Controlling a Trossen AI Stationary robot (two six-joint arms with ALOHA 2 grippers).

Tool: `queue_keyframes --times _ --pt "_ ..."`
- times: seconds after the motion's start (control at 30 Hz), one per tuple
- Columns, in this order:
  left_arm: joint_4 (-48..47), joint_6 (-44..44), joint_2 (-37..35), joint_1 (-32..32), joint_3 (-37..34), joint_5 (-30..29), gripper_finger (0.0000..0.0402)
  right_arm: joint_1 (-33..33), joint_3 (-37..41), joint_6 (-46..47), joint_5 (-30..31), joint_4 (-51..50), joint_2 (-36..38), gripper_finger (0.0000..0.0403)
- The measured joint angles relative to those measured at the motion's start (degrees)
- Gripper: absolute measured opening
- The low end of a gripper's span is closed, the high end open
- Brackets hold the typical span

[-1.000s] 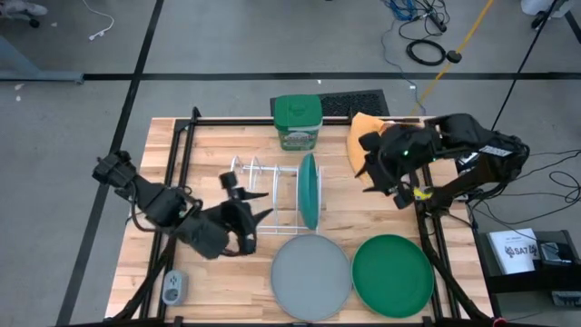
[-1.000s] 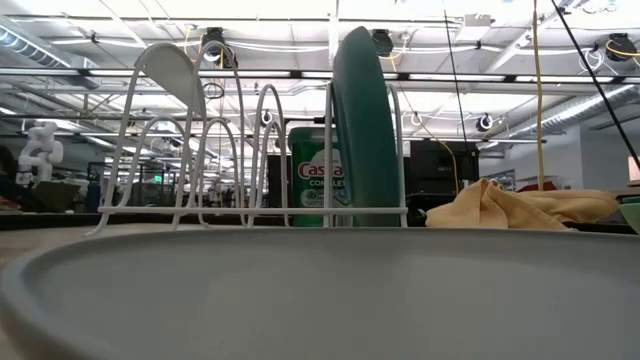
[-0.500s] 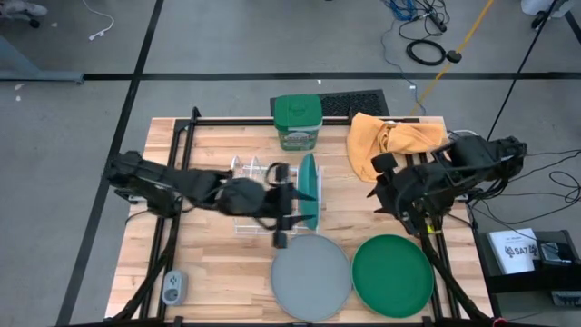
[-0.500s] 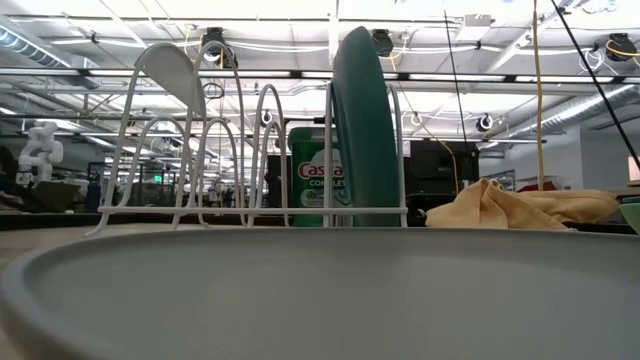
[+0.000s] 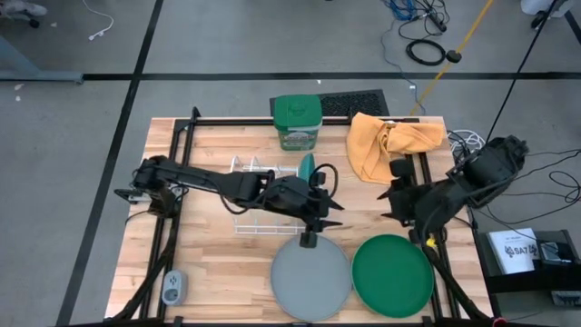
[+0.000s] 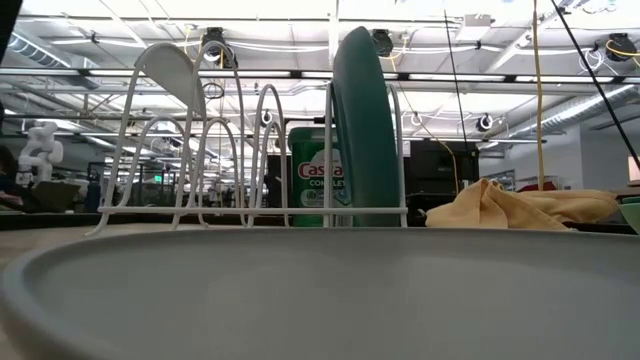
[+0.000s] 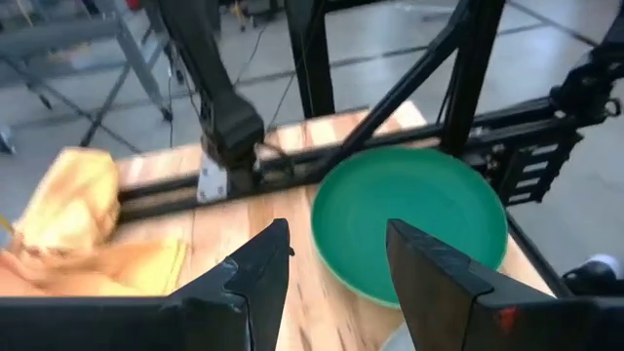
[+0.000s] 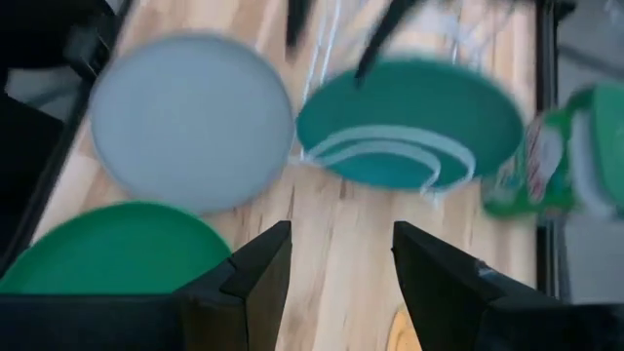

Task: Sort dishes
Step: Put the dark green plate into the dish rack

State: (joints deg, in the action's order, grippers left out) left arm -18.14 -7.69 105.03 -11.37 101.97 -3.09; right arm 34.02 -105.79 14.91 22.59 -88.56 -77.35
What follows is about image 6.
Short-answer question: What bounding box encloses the long black cable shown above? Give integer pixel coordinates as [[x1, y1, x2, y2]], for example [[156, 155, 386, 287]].
[[549, 0, 640, 172]]

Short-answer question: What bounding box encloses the green detergent tub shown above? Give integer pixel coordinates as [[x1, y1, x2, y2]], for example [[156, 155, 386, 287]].
[[287, 126, 351, 229]]

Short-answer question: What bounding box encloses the light green plate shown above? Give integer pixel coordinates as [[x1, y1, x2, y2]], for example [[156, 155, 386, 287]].
[[618, 195, 640, 235]]

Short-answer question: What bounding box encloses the large grey plate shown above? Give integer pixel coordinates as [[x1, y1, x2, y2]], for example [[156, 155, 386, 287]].
[[0, 226, 640, 360]]

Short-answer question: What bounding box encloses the black cabinet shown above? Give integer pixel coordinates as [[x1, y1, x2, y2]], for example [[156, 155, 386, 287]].
[[404, 139, 479, 197]]

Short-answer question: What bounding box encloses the grey laptop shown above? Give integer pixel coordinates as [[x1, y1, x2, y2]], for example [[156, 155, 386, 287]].
[[30, 180, 82, 214]]

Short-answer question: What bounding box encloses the yellow cloth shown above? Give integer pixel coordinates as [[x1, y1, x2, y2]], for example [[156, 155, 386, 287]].
[[424, 178, 621, 232]]

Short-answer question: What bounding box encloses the teal plate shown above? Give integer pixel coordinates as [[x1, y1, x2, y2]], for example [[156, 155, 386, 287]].
[[331, 25, 403, 229]]

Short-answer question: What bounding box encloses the dark blue water bottle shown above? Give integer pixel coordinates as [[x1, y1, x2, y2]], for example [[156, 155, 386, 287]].
[[84, 177, 102, 214]]

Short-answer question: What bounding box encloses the yellow cable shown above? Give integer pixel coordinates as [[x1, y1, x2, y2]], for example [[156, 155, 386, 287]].
[[531, 0, 547, 192]]

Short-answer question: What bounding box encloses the white plate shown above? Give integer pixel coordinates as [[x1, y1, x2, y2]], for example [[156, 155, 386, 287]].
[[133, 41, 209, 121]]

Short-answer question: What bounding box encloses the black aluminium frame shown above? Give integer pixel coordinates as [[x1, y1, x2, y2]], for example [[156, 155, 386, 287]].
[[0, 211, 294, 227]]

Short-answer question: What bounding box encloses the thin black cable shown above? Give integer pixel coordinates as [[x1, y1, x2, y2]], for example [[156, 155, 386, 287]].
[[442, 8, 470, 152]]

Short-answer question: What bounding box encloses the person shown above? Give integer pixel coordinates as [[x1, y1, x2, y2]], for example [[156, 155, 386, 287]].
[[0, 144, 26, 214]]

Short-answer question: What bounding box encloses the white wire dish rack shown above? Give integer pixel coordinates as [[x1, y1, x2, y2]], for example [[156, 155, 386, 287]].
[[84, 39, 409, 237]]

